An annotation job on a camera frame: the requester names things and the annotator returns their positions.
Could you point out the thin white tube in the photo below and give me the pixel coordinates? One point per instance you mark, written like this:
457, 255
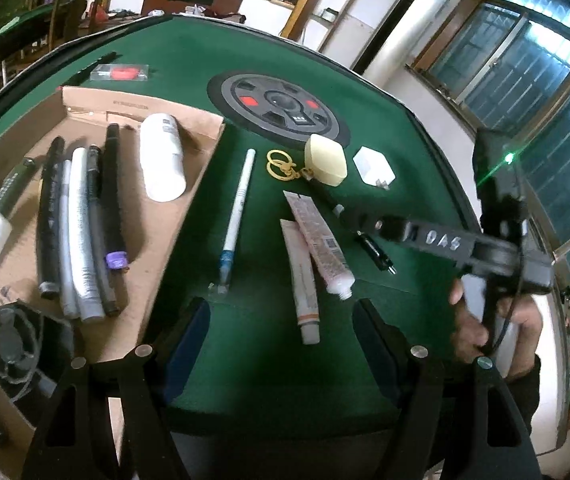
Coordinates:
66, 260

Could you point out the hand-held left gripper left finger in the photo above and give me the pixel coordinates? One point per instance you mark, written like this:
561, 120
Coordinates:
190, 345

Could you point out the long silvery white tube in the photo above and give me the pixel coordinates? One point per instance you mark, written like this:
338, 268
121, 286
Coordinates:
84, 240

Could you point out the pale pink tube with barcode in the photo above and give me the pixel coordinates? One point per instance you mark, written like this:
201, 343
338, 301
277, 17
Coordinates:
320, 240

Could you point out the dark green marker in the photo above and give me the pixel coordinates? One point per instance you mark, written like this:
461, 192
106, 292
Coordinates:
12, 185

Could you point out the gold key rings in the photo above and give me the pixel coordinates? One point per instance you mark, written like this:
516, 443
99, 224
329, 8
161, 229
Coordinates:
280, 165

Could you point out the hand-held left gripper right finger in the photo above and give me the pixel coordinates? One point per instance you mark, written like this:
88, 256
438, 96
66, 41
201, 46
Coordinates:
371, 345

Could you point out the white charger plug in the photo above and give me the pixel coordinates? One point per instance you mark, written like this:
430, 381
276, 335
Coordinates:
374, 166

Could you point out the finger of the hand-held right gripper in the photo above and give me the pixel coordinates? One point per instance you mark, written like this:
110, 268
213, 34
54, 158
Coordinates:
440, 242

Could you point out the dark wooden chair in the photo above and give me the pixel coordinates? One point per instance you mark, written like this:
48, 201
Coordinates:
77, 5

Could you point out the round grey table control panel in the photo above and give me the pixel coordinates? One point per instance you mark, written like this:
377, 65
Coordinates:
280, 105

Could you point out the window with wooden frame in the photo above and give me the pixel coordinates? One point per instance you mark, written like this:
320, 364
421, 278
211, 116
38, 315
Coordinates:
530, 75

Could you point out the person's right forearm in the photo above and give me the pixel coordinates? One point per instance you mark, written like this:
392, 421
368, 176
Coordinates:
527, 395

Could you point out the person's right hand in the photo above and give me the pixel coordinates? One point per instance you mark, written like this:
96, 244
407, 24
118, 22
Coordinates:
467, 335

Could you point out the white standing air conditioner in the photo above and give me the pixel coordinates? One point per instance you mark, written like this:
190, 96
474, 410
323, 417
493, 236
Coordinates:
400, 25

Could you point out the green topped side table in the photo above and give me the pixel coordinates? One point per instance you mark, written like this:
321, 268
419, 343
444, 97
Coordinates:
10, 30

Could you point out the black cooling fan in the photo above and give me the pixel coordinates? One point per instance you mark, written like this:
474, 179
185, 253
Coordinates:
25, 350

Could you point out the black car charger plug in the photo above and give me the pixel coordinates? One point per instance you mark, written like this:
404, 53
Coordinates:
376, 251

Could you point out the red item in clear packet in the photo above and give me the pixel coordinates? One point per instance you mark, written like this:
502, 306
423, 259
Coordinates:
122, 72

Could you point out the brown cardboard box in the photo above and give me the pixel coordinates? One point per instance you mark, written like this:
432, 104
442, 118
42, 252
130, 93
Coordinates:
175, 260

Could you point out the black pen with purple cap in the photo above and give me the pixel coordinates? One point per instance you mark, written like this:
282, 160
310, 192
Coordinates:
113, 200

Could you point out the white pen with blue tip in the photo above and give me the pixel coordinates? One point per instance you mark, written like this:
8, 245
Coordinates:
235, 210

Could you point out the white tube with orange band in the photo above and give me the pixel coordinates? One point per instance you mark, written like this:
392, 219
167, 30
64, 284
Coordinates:
302, 280

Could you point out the black pen with white band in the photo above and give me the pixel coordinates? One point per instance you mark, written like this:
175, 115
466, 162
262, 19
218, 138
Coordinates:
322, 192

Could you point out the white cylindrical bottle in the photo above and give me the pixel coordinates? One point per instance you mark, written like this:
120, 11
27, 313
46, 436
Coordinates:
162, 160

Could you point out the cream rounded case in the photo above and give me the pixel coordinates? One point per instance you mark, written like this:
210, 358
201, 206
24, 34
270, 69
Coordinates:
326, 160

